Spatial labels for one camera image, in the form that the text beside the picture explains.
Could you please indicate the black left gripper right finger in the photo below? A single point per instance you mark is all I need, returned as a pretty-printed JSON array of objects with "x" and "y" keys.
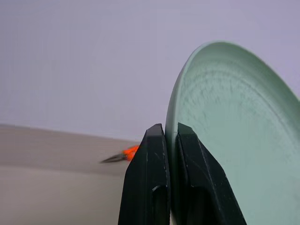
[{"x": 206, "y": 187}]

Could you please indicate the green plate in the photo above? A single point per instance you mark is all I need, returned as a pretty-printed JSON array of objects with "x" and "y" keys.
[{"x": 234, "y": 117}]

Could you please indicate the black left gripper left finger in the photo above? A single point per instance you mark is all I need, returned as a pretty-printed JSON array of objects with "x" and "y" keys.
[{"x": 145, "y": 178}]

